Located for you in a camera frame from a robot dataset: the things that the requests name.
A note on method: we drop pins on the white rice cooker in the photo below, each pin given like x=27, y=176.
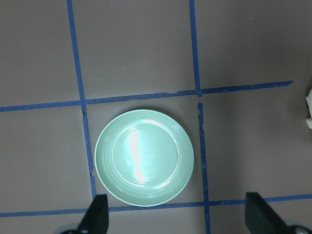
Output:
x=309, y=103

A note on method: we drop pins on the blue tape strip vertical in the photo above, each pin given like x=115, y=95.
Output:
x=80, y=97
x=198, y=91

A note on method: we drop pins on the light green round plate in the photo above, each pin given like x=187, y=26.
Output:
x=144, y=158

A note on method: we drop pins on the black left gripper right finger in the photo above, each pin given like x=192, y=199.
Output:
x=260, y=218

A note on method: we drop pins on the blue tape strip horizontal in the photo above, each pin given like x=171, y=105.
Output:
x=183, y=93
x=163, y=206

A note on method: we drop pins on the blue tape strip upper horizontal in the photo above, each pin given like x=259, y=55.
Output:
x=183, y=93

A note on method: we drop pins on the blue tape strip right vertical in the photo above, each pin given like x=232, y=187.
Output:
x=198, y=91

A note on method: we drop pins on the blue tape strip lower horizontal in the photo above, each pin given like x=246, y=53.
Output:
x=163, y=206

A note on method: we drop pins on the blue tape strip left vertical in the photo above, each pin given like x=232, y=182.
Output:
x=80, y=97

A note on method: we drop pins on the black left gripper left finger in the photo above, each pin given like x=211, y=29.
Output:
x=96, y=219

